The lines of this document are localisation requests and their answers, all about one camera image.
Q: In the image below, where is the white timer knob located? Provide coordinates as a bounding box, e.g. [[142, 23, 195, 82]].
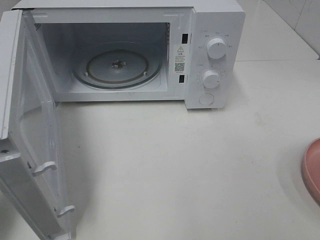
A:
[[202, 70, 221, 89]]

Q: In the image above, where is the round white door button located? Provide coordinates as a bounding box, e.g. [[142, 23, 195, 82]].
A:
[[199, 93, 215, 106]]

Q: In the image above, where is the upper white power knob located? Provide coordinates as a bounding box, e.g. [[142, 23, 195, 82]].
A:
[[205, 36, 227, 60]]

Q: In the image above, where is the white warning label sticker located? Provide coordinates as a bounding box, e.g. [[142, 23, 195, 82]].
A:
[[173, 44, 187, 74]]

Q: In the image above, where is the pink round plate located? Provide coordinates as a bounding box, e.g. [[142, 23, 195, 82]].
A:
[[301, 138, 320, 205]]

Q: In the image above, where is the white microwave door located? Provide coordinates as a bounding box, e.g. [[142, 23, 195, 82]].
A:
[[0, 9, 75, 240]]

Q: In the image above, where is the white microwave oven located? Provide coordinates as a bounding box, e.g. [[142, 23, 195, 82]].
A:
[[13, 0, 246, 109]]

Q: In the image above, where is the glass microwave turntable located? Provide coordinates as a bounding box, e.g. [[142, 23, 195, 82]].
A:
[[71, 41, 163, 90]]

